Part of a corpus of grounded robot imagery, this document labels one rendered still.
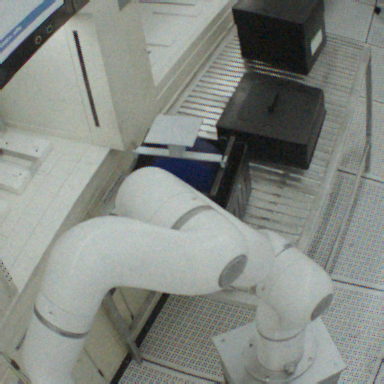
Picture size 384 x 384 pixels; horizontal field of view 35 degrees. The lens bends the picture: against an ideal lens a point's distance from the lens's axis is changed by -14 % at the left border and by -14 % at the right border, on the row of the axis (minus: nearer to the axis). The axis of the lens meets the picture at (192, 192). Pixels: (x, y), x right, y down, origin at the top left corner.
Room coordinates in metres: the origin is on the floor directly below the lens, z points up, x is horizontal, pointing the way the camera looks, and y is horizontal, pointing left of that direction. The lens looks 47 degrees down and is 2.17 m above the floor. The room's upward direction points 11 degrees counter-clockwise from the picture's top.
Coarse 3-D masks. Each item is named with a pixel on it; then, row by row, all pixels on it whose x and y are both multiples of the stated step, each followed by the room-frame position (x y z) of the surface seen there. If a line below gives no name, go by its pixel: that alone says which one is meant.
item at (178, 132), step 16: (160, 128) 1.25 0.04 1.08; (176, 128) 1.24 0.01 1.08; (192, 128) 1.22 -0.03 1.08; (144, 144) 1.31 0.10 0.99; (160, 144) 1.35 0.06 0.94; (176, 144) 1.18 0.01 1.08; (192, 144) 1.17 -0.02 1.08; (224, 144) 1.28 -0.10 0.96; (144, 160) 1.28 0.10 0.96; (208, 160) 1.19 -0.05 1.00; (224, 160) 1.18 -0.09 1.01; (128, 176) 1.21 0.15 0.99; (224, 176) 1.20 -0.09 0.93; (224, 192) 1.18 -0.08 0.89; (224, 208) 1.16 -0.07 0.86
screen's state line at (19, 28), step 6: (48, 0) 1.37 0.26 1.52; (54, 0) 1.39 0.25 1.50; (42, 6) 1.34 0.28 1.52; (48, 6) 1.36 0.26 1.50; (30, 12) 1.30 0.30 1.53; (36, 12) 1.32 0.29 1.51; (42, 12) 1.34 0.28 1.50; (24, 18) 1.28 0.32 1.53; (30, 18) 1.30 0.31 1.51; (36, 18) 1.32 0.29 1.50; (18, 24) 1.26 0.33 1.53; (24, 24) 1.28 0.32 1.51; (12, 30) 1.24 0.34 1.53; (18, 30) 1.26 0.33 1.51; (6, 36) 1.22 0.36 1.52; (12, 36) 1.24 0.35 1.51; (0, 42) 1.20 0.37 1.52; (6, 42) 1.22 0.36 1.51; (0, 48) 1.20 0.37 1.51
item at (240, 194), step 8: (216, 144) 1.33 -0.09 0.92; (240, 144) 1.30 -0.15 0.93; (240, 152) 1.30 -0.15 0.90; (240, 160) 1.24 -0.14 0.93; (240, 168) 1.22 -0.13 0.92; (248, 168) 1.28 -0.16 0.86; (240, 176) 1.21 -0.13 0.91; (248, 176) 1.27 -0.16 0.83; (240, 184) 1.20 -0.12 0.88; (248, 184) 1.27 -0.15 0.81; (232, 192) 1.14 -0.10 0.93; (240, 192) 1.20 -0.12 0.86; (248, 192) 1.26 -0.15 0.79; (232, 200) 1.13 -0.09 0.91; (240, 200) 1.19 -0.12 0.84; (248, 200) 1.25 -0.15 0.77; (232, 208) 1.13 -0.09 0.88; (240, 208) 1.18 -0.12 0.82; (240, 216) 1.18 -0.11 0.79
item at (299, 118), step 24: (240, 96) 1.59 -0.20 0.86; (264, 96) 1.57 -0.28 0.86; (288, 96) 1.55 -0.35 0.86; (312, 96) 1.54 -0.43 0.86; (240, 120) 1.47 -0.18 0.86; (264, 120) 1.45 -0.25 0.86; (288, 120) 1.44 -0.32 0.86; (312, 120) 1.42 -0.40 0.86; (264, 144) 1.39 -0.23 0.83; (288, 144) 1.35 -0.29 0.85; (312, 144) 1.39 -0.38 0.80
